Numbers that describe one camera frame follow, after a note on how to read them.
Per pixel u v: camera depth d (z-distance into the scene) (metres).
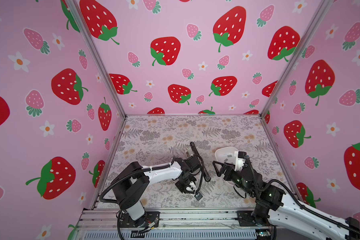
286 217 0.59
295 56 0.86
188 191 0.70
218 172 0.64
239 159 0.65
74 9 0.69
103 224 0.73
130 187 0.44
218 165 0.66
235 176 0.63
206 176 0.86
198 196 0.69
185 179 0.70
